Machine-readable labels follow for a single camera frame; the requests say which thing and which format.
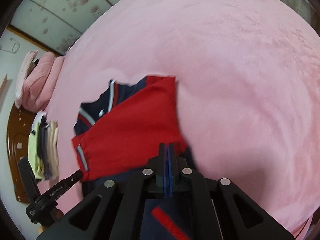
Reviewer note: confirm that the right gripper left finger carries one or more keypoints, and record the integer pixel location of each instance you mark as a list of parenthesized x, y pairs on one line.
[(111, 211)]

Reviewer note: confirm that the pink bed blanket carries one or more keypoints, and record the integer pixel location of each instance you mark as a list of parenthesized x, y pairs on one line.
[(247, 97)]

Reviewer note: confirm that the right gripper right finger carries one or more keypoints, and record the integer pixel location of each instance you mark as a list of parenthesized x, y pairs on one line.
[(219, 208)]

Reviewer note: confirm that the folded pink quilt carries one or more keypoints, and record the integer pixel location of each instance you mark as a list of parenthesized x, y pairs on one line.
[(39, 85)]

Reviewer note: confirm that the floral sliding wardrobe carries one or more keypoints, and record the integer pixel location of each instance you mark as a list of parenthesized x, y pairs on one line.
[(57, 24)]

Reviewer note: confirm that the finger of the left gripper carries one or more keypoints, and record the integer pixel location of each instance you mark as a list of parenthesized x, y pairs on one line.
[(62, 184), (28, 179)]

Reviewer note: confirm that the dark grey folded garment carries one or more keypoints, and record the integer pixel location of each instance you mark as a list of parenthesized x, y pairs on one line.
[(42, 148)]

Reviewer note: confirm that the brown wooden headboard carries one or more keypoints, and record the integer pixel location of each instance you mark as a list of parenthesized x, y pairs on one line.
[(18, 129)]

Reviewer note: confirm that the pink pillow with lace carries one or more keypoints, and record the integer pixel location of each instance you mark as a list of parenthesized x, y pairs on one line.
[(28, 64)]

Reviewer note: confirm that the light green folded garment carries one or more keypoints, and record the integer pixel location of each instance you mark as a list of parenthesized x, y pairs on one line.
[(35, 161)]

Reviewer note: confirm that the navy red varsity jacket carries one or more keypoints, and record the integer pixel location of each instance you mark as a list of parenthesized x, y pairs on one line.
[(117, 134)]

